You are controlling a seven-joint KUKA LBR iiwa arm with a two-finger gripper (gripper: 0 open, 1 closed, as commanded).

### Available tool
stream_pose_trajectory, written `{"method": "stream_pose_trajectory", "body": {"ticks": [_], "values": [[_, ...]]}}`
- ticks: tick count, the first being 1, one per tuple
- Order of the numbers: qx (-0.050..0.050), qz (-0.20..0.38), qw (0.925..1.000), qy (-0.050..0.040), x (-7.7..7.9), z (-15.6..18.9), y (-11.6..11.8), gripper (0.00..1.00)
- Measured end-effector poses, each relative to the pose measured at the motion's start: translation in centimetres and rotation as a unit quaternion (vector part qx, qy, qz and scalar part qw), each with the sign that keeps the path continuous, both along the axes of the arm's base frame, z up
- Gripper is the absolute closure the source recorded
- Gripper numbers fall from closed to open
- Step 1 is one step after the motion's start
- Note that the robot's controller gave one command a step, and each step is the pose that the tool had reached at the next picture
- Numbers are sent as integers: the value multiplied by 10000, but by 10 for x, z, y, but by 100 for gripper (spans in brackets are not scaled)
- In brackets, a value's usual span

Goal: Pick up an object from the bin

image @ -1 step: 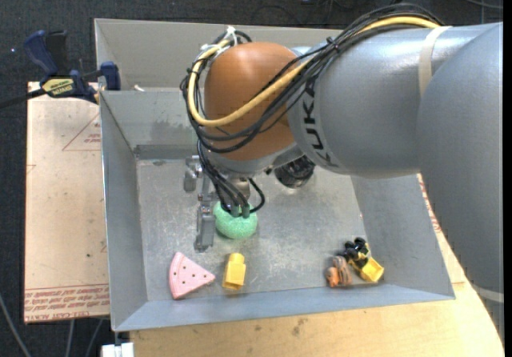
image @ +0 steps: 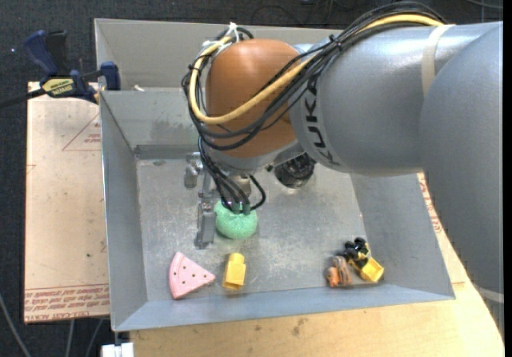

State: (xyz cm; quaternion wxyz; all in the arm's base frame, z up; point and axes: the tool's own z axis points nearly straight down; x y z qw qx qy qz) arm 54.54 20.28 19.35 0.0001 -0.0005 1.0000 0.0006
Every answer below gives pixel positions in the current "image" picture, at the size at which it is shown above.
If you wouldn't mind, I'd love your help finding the grey metal bin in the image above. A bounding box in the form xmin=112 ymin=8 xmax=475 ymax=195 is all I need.
xmin=94 ymin=18 xmax=457 ymax=333

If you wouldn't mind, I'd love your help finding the green foam ball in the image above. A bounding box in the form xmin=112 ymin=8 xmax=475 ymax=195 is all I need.
xmin=213 ymin=199 xmax=259 ymax=240

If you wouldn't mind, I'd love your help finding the brown toy animal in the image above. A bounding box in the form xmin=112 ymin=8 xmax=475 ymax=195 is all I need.
xmin=324 ymin=255 xmax=354 ymax=289

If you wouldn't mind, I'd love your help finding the yellow toy block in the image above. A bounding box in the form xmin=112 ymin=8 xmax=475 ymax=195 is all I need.
xmin=222 ymin=252 xmax=246 ymax=291

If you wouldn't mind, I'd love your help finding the pink toy watermelon slice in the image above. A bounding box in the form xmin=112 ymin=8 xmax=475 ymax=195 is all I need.
xmin=167 ymin=251 xmax=217 ymax=301

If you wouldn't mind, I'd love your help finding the yellow and black toy truck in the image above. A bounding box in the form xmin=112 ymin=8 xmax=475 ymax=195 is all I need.
xmin=344 ymin=237 xmax=386 ymax=283

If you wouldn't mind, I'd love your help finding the black cylinder on white bracket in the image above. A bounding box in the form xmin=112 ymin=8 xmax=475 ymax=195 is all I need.
xmin=266 ymin=153 xmax=318 ymax=189

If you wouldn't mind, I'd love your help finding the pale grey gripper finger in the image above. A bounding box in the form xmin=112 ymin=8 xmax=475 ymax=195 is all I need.
xmin=194 ymin=202 xmax=218 ymax=250

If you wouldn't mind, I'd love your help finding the brown cardboard board red print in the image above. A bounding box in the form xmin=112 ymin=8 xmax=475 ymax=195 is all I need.
xmin=23 ymin=81 xmax=111 ymax=324

